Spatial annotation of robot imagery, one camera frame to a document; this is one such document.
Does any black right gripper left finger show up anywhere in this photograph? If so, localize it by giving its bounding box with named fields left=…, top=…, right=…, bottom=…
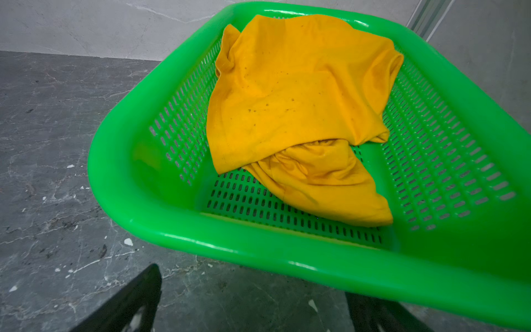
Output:
left=72, top=264, right=162, bottom=331

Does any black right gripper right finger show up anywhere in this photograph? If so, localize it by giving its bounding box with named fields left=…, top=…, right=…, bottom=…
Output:
left=345, top=292, right=432, bottom=332

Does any aluminium frame post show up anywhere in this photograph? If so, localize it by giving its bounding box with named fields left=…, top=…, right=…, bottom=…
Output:
left=407, top=0, right=455, bottom=42

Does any yellow t-shirt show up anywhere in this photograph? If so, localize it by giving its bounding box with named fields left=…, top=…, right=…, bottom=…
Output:
left=206, top=15, right=405, bottom=227

